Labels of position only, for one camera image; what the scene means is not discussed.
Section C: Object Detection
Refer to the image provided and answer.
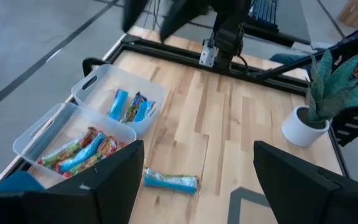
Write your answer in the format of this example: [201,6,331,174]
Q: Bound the colourful snack bars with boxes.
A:
[62,136,119,179]

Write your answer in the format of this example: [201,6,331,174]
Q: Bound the backlit keyboard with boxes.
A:
[249,0,279,26]

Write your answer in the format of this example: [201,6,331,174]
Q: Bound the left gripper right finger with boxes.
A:
[252,140,358,224]

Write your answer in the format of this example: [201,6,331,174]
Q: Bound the red granola bar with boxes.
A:
[79,126,99,149]

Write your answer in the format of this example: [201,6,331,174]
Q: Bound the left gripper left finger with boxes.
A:
[0,139,145,224]

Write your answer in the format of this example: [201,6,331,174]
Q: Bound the green yellow granola bar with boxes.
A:
[37,138,82,167]

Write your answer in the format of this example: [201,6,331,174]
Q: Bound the green plant in white pot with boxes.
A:
[280,49,358,147]

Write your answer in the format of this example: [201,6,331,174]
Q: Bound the grey desk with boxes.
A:
[244,0,312,46]

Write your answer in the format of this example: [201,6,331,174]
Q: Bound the brown cardboard box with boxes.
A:
[336,0,358,27]

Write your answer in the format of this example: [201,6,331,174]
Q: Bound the clear plastic bin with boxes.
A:
[71,63,167,139]
[12,102,137,180]

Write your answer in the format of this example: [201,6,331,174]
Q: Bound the grey bordered clear mat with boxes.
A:
[227,186,279,224]

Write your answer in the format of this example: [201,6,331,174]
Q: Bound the silver metal bracket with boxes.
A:
[198,39,219,68]

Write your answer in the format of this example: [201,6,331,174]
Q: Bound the black beam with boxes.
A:
[255,18,358,80]

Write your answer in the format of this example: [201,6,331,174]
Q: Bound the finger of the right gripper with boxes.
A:
[122,0,150,34]
[159,0,211,43]

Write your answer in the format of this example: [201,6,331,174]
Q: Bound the blue green granola bar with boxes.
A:
[120,91,148,124]

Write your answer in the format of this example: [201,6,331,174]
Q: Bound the blue plastic bin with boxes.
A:
[0,170,46,192]

